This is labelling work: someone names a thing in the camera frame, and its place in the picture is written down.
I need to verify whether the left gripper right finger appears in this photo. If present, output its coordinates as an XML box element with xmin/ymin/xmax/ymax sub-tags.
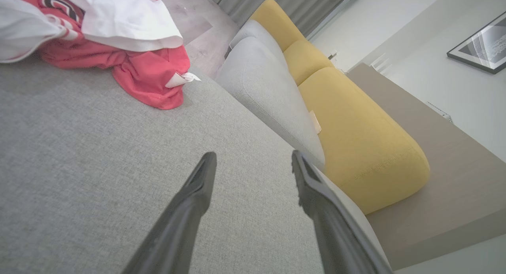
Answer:
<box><xmin>291</xmin><ymin>149</ymin><xmax>382</xmax><ymax>274</ymax></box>

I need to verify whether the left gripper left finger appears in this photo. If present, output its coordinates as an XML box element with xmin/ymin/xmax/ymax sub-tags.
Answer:
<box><xmin>122</xmin><ymin>151</ymin><xmax>217</xmax><ymax>274</ymax></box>

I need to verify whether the red white basketball jersey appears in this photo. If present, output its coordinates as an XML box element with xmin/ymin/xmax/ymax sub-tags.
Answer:
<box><xmin>0</xmin><ymin>0</ymin><xmax>184</xmax><ymax>65</ymax></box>
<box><xmin>38</xmin><ymin>39</ymin><xmax>202</xmax><ymax>110</ymax></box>

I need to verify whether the large yellow sofa back cushion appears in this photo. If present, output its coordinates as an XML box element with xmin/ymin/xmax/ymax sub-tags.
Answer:
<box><xmin>298</xmin><ymin>66</ymin><xmax>431</xmax><ymax>216</ymax></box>

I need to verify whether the cream fabric sofa tag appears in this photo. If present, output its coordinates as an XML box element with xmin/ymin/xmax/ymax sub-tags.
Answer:
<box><xmin>308</xmin><ymin>110</ymin><xmax>322</xmax><ymax>134</ymax></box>

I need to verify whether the grey sofa seat cushion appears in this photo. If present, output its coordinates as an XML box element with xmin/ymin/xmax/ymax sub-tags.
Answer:
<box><xmin>228</xmin><ymin>19</ymin><xmax>289</xmax><ymax>69</ymax></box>
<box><xmin>215</xmin><ymin>37</ymin><xmax>327</xmax><ymax>172</ymax></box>

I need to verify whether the grey curtain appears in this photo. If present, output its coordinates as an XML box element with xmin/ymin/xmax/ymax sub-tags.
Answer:
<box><xmin>204</xmin><ymin>0</ymin><xmax>350</xmax><ymax>38</ymax></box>

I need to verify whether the white wall socket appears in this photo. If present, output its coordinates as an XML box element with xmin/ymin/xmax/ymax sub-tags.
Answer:
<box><xmin>426</xmin><ymin>101</ymin><xmax>454</xmax><ymax>123</ymax></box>

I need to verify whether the black framed wall picture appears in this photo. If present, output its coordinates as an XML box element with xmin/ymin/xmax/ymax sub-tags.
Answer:
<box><xmin>447</xmin><ymin>10</ymin><xmax>506</xmax><ymax>75</ymax></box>

